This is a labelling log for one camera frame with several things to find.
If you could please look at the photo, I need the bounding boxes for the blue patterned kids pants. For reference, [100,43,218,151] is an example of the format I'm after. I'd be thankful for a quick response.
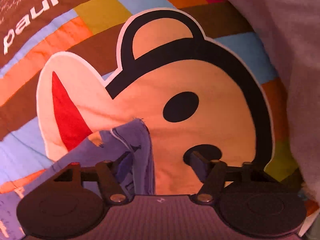
[1,119,155,239]

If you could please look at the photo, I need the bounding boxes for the colourful paul frank bedspread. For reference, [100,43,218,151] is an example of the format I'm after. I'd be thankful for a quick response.
[0,0,320,240]

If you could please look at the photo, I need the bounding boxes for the grey lilac duvet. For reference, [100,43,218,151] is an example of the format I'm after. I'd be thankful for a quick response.
[229,0,319,199]

